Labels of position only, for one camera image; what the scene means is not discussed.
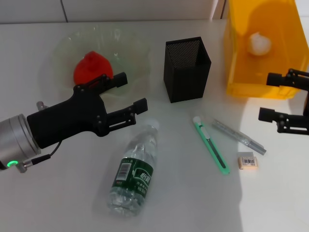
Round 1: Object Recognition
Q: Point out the red orange toy fruit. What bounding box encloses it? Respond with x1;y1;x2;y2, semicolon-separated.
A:
73;50;113;85

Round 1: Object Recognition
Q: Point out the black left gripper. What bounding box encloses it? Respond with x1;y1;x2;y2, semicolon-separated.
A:
26;72;148;149

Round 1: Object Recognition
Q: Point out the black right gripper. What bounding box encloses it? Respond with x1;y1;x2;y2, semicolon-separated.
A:
258;69;309;135

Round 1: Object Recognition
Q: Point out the clear water bottle green label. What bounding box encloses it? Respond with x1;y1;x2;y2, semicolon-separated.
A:
107;118;160;217

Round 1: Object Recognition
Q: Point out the yellow plastic storage bin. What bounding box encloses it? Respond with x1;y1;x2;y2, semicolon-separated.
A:
222;0;309;99

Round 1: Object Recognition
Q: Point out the translucent wavy fruit plate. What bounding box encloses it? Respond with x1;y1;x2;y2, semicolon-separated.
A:
40;23;153;97

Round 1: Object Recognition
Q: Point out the white paper ball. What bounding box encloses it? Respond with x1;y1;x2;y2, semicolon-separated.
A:
246;31;272;56

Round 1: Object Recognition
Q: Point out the beige eraser with barcode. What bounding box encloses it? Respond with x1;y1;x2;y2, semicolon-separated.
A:
238;151;257;170

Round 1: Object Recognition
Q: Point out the black mesh pen holder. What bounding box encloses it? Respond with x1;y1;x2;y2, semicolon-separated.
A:
163;36;212;104

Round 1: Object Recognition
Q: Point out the silver marker pen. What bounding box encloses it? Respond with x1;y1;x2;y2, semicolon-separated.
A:
211;118;267;156

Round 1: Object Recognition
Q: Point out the green utility knife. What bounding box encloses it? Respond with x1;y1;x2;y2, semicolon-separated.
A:
192;116;230;176

